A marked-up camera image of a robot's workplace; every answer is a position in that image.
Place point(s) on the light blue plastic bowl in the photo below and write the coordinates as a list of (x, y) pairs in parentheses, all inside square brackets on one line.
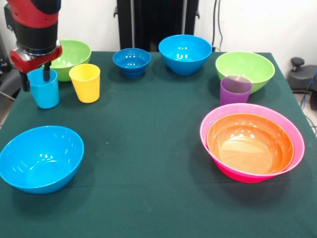
[(185, 55), (42, 161)]

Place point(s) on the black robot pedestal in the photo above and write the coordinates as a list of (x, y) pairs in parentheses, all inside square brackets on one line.
[(148, 24)]

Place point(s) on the light blue plastic cup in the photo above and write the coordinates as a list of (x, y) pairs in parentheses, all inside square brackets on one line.
[(45, 96)]

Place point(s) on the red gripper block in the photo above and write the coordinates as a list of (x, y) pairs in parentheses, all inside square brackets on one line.
[(32, 62)]

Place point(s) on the small dark blue bowl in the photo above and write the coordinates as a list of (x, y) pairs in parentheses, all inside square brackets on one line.
[(131, 62)]

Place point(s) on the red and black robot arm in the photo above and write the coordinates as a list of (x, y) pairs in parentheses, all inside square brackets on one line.
[(34, 24)]

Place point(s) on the black equipment with knob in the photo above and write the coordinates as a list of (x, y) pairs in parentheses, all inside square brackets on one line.
[(302, 77)]

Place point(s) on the green plastic bowl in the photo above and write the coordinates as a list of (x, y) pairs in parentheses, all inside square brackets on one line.
[(71, 55), (245, 67)]

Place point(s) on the dark green tablecloth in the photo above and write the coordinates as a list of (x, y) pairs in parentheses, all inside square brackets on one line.
[(148, 161)]

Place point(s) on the large pink plastic bowl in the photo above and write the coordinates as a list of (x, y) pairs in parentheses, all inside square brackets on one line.
[(237, 176)]

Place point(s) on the purple plastic cup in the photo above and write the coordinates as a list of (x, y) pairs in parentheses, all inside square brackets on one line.
[(235, 91)]

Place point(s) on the orange plastic bowl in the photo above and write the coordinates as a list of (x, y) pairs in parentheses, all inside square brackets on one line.
[(250, 143)]

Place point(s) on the grey chair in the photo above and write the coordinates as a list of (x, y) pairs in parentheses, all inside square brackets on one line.
[(8, 85)]

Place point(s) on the yellow plastic cup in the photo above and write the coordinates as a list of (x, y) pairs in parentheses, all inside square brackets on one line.
[(85, 84)]

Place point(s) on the black device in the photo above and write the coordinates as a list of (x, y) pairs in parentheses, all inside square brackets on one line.
[(3, 59)]

